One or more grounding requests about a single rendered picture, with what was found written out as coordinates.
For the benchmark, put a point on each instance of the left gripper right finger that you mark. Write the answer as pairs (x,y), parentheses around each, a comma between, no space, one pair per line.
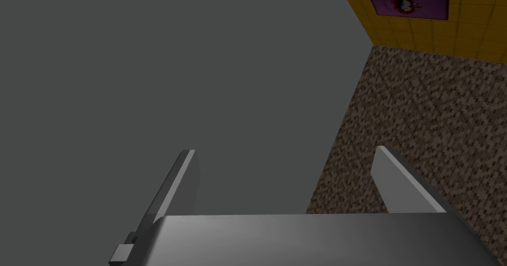
(404,186)

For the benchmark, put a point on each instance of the purple wall picture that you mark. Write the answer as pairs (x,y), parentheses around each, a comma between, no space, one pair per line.
(408,4)

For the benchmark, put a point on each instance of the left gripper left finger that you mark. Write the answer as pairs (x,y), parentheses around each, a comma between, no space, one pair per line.
(181,184)

